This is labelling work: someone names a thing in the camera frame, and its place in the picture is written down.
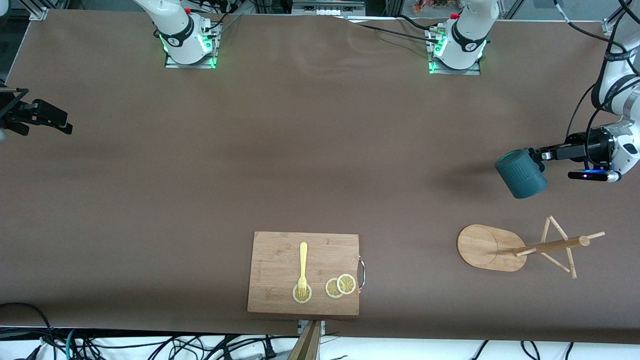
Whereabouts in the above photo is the teal ribbed cup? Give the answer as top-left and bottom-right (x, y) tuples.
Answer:
(495, 148), (549, 200)

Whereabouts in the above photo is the wooden mug rack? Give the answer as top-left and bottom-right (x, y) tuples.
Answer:
(456, 215), (606, 279)

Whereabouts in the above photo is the white power strip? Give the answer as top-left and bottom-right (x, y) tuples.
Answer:
(292, 0), (367, 17)

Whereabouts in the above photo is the bamboo cutting board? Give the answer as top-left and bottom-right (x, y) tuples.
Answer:
(247, 231), (361, 316)

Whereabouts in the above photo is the yellow plastic fork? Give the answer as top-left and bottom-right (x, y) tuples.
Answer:
(297, 242), (309, 299)

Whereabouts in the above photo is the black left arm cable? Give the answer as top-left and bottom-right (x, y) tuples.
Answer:
(552, 0), (640, 166)

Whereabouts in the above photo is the aluminium frame profile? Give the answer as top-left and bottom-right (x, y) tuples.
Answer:
(602, 0), (640, 36)

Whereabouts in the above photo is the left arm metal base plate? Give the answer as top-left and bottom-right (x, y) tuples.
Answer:
(427, 27), (483, 76)

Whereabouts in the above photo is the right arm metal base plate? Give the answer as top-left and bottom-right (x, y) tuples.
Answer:
(164, 22), (221, 70)

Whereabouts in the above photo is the black looped floor cable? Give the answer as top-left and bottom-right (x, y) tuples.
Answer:
(0, 302), (55, 360)

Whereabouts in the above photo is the black base power cable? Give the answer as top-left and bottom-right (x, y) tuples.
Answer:
(345, 15), (443, 46)

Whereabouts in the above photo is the teal floor cable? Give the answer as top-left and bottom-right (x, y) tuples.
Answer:
(64, 328), (82, 360)

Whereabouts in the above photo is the metal post bracket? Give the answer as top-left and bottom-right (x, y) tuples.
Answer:
(297, 320), (327, 337)

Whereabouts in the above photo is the wooden post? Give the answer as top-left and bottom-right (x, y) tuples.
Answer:
(287, 320), (322, 360)

